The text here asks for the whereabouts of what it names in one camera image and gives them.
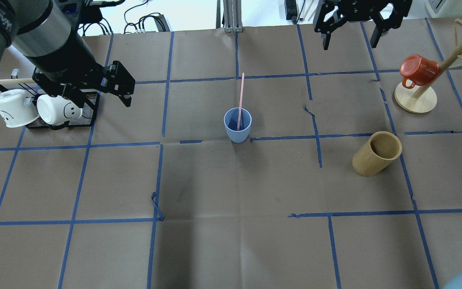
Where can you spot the wooden mug tree stand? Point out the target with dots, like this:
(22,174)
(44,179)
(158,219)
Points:
(423,99)

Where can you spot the black power strip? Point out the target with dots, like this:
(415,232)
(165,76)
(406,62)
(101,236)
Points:
(291,10)

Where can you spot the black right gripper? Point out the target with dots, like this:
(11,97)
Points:
(362,9)

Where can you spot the aluminium frame post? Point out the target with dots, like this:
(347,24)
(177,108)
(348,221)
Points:
(229,16)

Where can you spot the bamboo chopstick holder cup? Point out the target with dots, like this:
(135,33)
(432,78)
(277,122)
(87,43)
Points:
(379,151)

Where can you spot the black wire mug rack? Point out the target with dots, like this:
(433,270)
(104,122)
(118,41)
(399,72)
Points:
(34,91)

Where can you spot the white smiley mug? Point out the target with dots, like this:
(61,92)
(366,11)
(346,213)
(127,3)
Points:
(17,109)

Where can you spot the silver toaster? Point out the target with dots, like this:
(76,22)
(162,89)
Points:
(443,8)

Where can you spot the blue plastic cup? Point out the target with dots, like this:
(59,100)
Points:
(230,124)

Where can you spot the red mug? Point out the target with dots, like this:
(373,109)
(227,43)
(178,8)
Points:
(418,71)

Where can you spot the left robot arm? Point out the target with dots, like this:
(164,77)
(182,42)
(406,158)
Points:
(65,65)

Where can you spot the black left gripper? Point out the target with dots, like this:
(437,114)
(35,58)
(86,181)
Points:
(63,57)

